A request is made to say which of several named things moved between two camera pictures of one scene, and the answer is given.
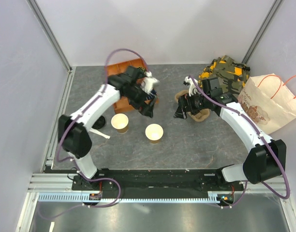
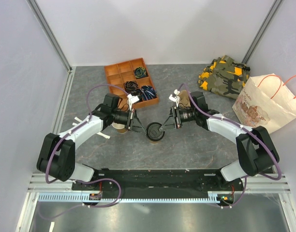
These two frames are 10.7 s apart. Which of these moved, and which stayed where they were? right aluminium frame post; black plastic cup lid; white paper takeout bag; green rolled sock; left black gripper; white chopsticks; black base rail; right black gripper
Moved: black plastic cup lid; right black gripper; left black gripper
Stayed: green rolled sock; black base rail; right aluminium frame post; white paper takeout bag; white chopsticks
